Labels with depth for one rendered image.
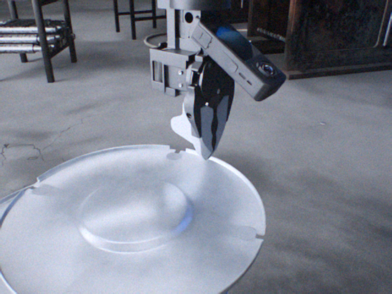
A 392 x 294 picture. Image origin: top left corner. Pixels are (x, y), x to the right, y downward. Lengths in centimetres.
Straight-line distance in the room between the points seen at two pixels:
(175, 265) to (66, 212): 15
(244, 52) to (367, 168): 90
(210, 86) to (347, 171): 84
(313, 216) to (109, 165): 62
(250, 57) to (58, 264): 29
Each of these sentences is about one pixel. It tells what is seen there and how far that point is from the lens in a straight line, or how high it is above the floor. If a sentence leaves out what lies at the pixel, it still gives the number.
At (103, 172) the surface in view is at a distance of 48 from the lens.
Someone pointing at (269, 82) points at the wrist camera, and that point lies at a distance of 38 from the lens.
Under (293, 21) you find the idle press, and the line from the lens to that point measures 199.
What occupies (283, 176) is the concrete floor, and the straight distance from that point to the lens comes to 111.
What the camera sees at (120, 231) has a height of 35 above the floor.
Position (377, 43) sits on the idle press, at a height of 14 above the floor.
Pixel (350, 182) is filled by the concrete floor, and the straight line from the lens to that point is 115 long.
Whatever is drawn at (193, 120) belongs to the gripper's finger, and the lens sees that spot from 42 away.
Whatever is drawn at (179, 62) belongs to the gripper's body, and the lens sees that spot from 42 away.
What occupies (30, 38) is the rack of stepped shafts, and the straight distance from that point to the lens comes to 206.
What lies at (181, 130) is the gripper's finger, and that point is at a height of 39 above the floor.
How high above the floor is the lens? 59
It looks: 28 degrees down
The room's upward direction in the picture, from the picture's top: straight up
